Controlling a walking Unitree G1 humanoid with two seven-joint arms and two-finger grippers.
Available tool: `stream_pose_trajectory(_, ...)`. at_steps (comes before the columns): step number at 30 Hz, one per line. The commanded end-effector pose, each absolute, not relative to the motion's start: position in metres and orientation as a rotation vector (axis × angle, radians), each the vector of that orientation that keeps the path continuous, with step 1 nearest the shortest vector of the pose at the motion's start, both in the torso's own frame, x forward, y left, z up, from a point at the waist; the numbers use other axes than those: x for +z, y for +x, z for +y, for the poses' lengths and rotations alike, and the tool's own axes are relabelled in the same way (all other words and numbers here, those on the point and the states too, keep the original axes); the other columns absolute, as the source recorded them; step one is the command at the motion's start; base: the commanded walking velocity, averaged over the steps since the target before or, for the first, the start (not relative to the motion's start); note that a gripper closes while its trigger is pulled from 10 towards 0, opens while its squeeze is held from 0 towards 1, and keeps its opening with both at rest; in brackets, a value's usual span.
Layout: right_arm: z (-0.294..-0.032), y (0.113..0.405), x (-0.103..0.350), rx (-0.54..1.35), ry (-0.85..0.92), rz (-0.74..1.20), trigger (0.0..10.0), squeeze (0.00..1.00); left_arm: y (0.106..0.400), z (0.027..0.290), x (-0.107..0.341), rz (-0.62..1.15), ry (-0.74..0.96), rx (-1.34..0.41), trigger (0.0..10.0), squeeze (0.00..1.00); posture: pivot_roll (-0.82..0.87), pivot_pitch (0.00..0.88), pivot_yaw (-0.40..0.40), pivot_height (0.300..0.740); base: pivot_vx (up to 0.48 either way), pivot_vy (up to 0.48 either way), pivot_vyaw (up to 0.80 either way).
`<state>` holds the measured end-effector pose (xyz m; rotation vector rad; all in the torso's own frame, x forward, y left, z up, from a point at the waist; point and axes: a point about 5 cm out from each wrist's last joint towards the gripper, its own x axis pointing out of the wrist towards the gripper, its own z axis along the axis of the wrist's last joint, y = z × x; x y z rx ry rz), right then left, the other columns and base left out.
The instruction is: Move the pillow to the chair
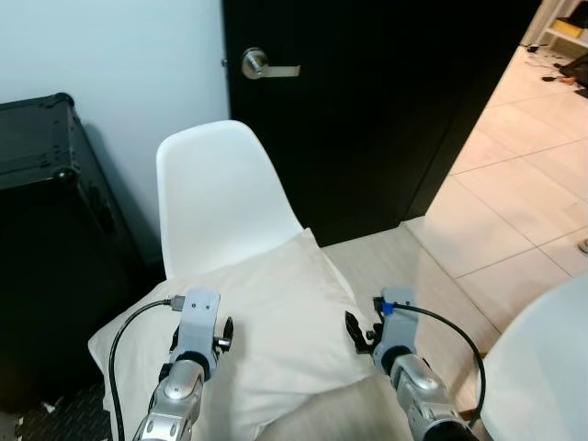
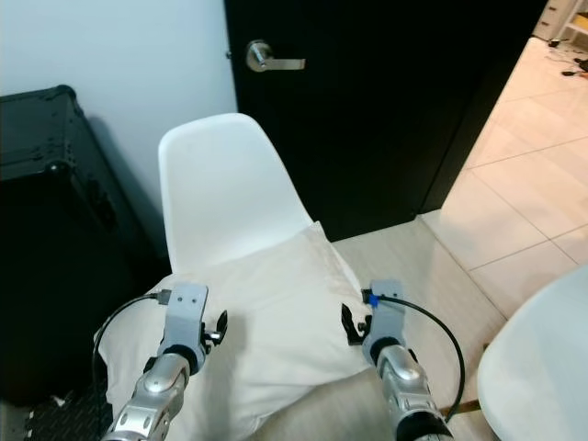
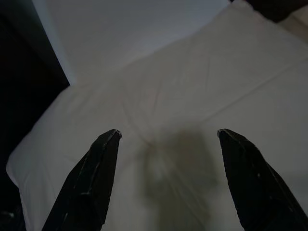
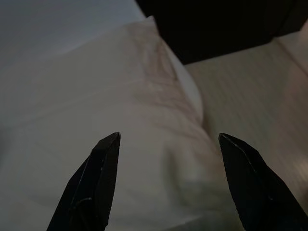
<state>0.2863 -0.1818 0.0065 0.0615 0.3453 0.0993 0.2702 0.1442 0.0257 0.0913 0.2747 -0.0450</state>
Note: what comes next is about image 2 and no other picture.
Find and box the cream fabric pillow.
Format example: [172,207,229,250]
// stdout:
[96,220,379,441]

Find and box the white plastic shell chair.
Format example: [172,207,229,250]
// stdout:
[157,112,315,275]
[476,266,588,441]

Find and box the tan fabric cushion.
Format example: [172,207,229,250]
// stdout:
[246,367,398,441]

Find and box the black diamond plate mat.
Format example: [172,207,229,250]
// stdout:
[22,393,116,441]

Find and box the black flight case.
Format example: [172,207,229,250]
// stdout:
[0,85,159,407]

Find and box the black door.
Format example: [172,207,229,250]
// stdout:
[223,0,549,243]

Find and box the black clutter on floor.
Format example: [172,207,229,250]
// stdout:
[560,53,588,78]

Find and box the white shelf unit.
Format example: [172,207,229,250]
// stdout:
[533,0,588,43]

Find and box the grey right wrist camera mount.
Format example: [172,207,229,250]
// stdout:
[364,279,406,346]

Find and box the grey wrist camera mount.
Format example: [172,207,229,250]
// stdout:
[364,279,406,346]
[160,282,209,370]

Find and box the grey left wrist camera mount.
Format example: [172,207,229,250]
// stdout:
[160,282,209,370]

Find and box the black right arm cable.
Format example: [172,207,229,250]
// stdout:
[367,291,468,416]

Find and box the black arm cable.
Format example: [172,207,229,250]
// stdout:
[367,291,468,416]
[92,289,173,407]

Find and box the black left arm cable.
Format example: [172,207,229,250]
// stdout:
[92,289,173,407]

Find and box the silver lever door handle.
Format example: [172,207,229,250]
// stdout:
[245,40,307,74]

